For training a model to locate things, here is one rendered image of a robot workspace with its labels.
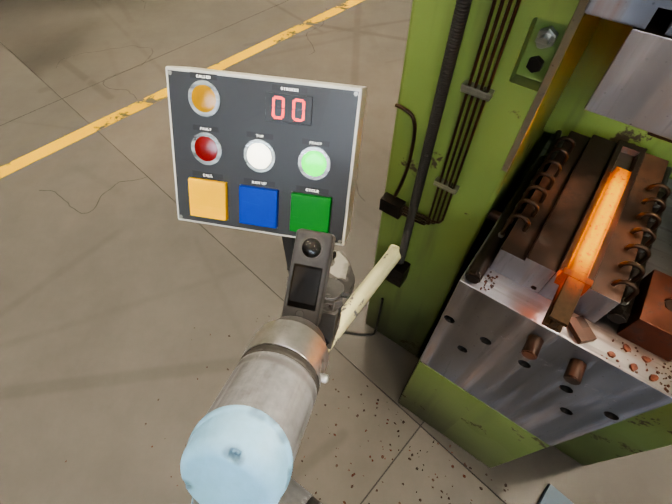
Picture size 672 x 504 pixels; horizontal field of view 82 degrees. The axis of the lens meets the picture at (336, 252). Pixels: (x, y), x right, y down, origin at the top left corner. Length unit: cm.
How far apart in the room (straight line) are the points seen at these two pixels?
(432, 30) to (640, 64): 34
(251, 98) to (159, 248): 148
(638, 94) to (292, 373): 48
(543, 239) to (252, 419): 61
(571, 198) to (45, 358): 193
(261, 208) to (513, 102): 48
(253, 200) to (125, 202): 169
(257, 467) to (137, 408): 144
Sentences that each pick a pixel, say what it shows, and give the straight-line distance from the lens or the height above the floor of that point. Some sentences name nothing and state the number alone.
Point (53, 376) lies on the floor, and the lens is 198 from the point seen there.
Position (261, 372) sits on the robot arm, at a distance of 38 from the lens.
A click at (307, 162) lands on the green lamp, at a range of 70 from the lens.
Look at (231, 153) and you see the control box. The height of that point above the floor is 109.
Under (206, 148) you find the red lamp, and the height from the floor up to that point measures 109.
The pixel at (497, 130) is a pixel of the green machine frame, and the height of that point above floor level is 110.
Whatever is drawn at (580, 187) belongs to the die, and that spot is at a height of 99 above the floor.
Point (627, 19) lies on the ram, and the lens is 54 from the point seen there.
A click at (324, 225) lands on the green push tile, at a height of 100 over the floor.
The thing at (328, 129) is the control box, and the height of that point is 114.
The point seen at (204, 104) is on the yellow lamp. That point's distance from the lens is 75.
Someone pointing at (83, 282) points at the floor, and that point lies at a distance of 216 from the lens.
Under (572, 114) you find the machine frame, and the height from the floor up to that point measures 98.
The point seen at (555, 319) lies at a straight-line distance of 69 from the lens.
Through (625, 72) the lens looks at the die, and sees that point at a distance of 56.
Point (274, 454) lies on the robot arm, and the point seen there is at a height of 121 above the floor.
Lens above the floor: 156
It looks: 55 degrees down
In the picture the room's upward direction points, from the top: straight up
